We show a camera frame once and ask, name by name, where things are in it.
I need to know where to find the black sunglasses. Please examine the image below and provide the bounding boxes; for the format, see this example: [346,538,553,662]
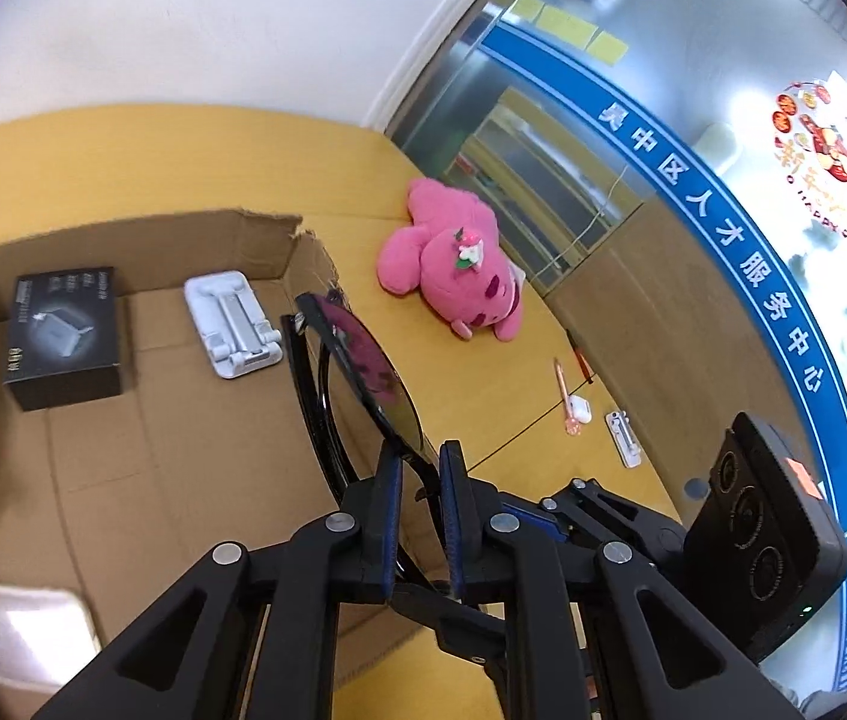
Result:
[278,291,471,593]

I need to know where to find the black 65W charger box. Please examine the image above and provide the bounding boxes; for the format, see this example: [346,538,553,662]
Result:
[4,266,122,411]

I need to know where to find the pink strawberry bear plush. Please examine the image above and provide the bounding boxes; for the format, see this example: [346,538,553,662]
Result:
[376,177,526,341]

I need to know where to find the white clear phone case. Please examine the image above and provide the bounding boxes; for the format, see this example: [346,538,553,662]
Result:
[0,583,101,694]

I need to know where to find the red pen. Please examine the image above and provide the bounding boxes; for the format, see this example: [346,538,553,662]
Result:
[565,328,594,385]

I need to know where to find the brown cardboard box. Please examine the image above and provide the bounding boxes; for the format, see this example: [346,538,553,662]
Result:
[0,206,456,720]

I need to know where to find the pink white pen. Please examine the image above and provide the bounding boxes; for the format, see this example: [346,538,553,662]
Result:
[554,359,593,436]

